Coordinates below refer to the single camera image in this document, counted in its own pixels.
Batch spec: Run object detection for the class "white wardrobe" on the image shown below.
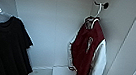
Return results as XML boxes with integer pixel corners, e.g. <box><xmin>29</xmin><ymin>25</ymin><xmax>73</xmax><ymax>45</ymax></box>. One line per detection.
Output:
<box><xmin>0</xmin><ymin>0</ymin><xmax>136</xmax><ymax>75</ymax></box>

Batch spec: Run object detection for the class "red and white jacket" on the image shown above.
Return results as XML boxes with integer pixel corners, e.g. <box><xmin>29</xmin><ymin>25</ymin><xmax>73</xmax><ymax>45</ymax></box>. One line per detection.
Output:
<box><xmin>63</xmin><ymin>13</ymin><xmax>113</xmax><ymax>75</ymax></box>

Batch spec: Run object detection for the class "black t-shirt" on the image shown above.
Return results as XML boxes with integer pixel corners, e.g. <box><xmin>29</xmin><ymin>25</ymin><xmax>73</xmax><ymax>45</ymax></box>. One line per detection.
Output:
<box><xmin>0</xmin><ymin>13</ymin><xmax>41</xmax><ymax>75</ymax></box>

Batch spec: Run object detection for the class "dark wardrobe hook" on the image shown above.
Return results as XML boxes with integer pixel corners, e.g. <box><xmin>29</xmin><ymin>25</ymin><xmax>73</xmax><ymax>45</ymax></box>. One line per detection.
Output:
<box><xmin>93</xmin><ymin>0</ymin><xmax>111</xmax><ymax>11</ymax></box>

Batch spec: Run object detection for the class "white jacket hanger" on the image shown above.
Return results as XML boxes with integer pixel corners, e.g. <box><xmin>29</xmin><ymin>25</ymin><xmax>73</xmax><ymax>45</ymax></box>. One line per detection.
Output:
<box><xmin>82</xmin><ymin>1</ymin><xmax>103</xmax><ymax>30</ymax></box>

